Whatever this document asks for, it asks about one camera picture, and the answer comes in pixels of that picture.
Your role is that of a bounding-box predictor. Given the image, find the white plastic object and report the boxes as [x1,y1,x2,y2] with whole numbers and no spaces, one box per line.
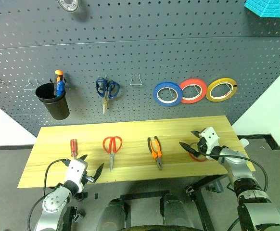
[238,137,250,148]

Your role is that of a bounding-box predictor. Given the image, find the blue tape roll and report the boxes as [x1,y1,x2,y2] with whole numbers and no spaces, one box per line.
[153,81,183,107]

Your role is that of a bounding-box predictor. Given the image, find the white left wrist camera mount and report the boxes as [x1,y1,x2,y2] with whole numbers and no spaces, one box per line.
[64,158,89,187]

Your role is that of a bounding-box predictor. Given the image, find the yellow tape roll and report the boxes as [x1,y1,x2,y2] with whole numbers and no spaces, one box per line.
[206,77,238,103]

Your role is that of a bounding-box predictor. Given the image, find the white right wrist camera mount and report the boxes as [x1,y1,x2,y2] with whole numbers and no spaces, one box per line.
[201,127,220,150]

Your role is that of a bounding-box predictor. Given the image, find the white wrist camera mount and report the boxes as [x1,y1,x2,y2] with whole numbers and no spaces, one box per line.
[64,158,89,187]
[201,127,220,150]

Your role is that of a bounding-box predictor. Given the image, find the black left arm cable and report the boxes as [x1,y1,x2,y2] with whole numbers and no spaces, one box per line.
[26,158,70,231]

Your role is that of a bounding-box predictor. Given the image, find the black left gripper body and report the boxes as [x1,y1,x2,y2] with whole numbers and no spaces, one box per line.
[81,169,95,186]

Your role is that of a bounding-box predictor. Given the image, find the red handled scissors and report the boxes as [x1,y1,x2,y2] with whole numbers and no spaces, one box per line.
[102,136,123,174]

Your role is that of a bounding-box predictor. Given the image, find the teal foam block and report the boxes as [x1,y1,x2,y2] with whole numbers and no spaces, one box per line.
[244,0,280,18]

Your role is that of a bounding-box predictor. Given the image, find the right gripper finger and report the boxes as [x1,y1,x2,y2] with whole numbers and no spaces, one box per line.
[178,141,200,157]
[191,130,204,140]

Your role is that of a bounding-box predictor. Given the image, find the black plastic cup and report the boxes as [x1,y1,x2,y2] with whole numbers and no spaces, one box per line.
[35,82,70,120]

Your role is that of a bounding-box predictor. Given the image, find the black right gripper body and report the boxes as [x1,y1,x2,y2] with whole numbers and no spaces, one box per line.
[197,137,209,154]

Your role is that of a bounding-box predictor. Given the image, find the silver round ring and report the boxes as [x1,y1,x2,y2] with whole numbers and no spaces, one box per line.
[57,0,80,12]

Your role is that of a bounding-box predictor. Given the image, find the blue handled screwdriver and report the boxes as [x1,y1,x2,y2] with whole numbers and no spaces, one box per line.
[56,80,66,98]

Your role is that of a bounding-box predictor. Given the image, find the thin red tape roll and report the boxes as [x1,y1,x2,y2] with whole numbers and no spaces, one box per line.
[189,141,208,163]

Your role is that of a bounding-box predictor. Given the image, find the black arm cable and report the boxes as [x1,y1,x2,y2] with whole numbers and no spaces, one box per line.
[198,150,269,193]
[26,158,70,231]

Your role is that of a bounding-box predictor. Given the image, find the dark rounded shape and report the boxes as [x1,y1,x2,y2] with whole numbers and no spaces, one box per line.
[159,193,195,230]
[97,198,129,231]

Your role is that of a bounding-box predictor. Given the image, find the silver wire loop hook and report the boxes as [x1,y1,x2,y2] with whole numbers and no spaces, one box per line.
[129,74,143,86]
[23,78,41,90]

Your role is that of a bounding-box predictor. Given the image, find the grey metal pegboard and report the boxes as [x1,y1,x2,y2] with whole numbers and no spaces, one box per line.
[0,0,280,135]

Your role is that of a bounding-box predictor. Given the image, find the black metal table frame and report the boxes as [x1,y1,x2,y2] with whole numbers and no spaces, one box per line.
[119,175,227,231]

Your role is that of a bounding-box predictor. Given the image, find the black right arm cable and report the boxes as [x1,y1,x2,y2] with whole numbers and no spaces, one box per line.
[198,150,269,193]

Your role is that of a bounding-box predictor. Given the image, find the grey box under table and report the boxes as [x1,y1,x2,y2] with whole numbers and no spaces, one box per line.
[208,180,225,193]

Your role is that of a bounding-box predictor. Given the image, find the wide red tape roll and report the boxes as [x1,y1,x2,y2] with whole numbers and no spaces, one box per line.
[179,77,207,104]

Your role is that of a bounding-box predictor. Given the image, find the blue handled scissors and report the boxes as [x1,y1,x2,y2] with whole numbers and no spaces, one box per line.
[96,76,121,115]

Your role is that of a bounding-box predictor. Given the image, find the orange handled pliers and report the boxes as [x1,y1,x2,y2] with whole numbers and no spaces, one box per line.
[147,136,164,171]

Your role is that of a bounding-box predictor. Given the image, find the red handled screwdriver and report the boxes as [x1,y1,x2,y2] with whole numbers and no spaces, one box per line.
[70,139,78,160]

